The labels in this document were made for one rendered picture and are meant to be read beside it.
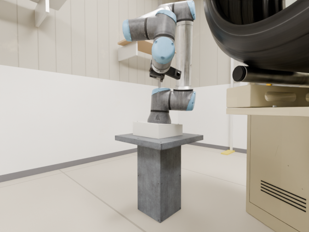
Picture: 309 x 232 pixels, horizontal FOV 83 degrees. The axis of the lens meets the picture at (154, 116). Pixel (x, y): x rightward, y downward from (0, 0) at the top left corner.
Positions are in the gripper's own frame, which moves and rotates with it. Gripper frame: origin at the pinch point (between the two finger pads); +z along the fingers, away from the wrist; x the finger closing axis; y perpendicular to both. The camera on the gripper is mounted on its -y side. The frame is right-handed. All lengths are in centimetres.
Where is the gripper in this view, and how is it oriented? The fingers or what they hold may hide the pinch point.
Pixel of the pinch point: (162, 78)
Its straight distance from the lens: 106.6
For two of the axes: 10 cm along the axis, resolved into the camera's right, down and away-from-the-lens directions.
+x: -2.0, 9.7, -1.0
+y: -9.8, -2.0, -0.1
